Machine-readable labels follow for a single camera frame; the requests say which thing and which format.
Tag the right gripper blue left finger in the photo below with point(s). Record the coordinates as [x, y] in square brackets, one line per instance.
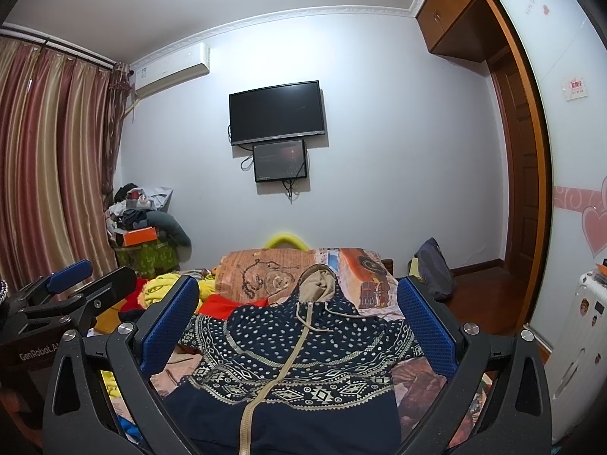
[137, 352]

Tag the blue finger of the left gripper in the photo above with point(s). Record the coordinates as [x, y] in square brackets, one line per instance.
[99, 288]
[46, 287]

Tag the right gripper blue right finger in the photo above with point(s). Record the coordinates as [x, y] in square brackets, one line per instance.
[460, 358]

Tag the navy patterned hooded sweater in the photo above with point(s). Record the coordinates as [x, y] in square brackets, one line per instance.
[311, 375]

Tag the clutter pile of clothes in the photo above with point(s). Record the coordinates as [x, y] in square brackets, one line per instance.
[131, 204]

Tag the dark red plush garment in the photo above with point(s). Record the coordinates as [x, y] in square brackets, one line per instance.
[134, 300]

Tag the yellow cartoon fleece blanket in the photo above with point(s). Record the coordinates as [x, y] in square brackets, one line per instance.
[155, 290]

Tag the newspaper print bed quilt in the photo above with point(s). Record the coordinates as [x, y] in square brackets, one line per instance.
[364, 281]

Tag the dark blue bag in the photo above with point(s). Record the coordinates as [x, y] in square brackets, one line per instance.
[434, 271]

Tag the green patterned box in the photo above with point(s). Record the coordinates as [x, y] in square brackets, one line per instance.
[149, 259]

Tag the orange box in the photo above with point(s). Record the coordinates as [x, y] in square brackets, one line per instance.
[139, 236]

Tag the white radiator heater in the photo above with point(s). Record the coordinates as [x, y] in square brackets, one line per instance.
[576, 369]

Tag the yellow round object behind bed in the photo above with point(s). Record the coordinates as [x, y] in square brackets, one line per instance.
[286, 240]

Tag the pink striped curtain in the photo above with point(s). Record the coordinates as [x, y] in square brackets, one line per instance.
[61, 123]

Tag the white air conditioner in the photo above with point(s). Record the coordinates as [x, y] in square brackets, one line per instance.
[171, 68]

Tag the brown wooden door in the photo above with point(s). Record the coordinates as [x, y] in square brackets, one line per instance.
[528, 160]

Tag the wooden overhead cabinet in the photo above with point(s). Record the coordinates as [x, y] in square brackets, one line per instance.
[461, 29]

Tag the white sliding wardrobe door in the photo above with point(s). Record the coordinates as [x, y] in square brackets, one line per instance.
[568, 60]

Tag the small black wall monitor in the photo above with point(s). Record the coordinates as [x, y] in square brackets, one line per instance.
[283, 160]

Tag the large black wall television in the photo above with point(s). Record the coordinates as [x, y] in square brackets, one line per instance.
[276, 112]

